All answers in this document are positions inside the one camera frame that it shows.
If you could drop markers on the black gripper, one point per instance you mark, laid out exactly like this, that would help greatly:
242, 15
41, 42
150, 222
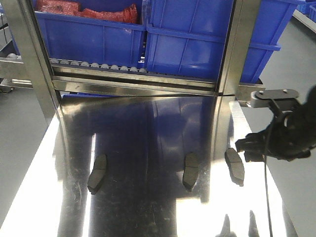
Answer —
290, 136

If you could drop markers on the brake pad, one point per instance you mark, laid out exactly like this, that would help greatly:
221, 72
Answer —
190, 174
235, 166
98, 174

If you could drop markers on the right blue plastic bin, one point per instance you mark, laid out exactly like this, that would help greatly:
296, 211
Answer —
187, 37

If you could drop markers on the blue plastic bin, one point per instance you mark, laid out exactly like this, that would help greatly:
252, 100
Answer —
93, 40
187, 37

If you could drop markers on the red mesh bag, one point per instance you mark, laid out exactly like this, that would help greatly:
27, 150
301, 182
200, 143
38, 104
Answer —
72, 8

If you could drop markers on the roller track with wheels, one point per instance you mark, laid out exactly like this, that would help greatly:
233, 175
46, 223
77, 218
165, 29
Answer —
96, 65

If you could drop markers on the left blue plastic bin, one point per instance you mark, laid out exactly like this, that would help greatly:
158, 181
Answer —
93, 40

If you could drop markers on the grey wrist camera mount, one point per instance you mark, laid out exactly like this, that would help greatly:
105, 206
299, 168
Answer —
279, 101

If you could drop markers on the stainless steel rack frame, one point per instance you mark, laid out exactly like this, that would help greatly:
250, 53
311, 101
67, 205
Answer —
49, 80

